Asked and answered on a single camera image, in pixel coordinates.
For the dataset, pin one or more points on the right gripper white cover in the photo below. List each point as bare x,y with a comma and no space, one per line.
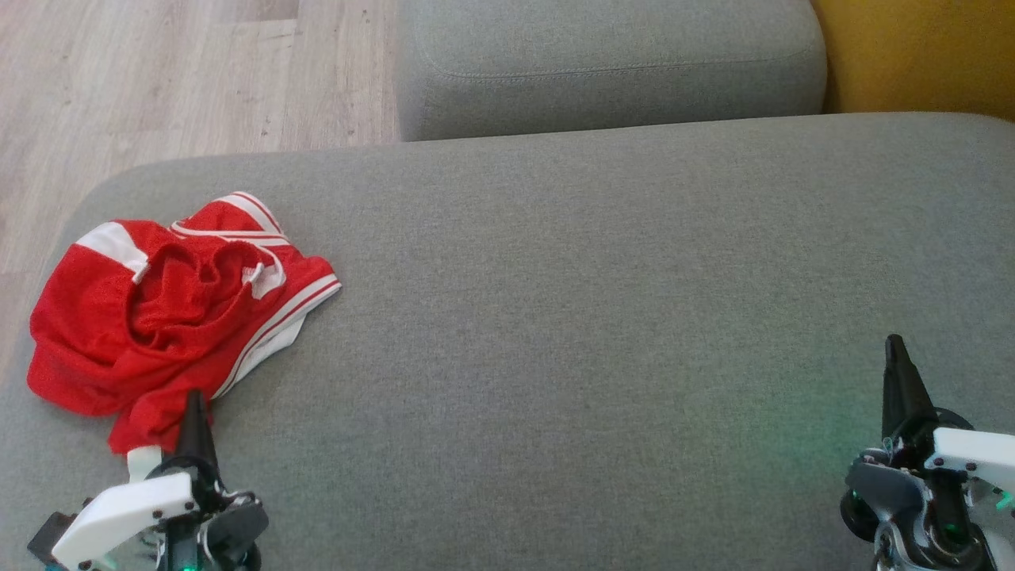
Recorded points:
951,492

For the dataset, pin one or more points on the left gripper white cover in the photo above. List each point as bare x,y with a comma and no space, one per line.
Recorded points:
127,515

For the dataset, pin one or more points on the red white basketball jersey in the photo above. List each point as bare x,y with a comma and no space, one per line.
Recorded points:
273,305

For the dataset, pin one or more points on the grey fabric sofa seat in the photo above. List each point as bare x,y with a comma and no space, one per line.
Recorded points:
603,317

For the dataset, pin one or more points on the yellow cushion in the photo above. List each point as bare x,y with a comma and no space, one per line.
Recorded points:
920,47

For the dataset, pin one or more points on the grey sofa cushion block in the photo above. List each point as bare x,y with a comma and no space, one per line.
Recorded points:
610,71

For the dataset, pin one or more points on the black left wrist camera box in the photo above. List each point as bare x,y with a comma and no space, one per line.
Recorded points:
49,538

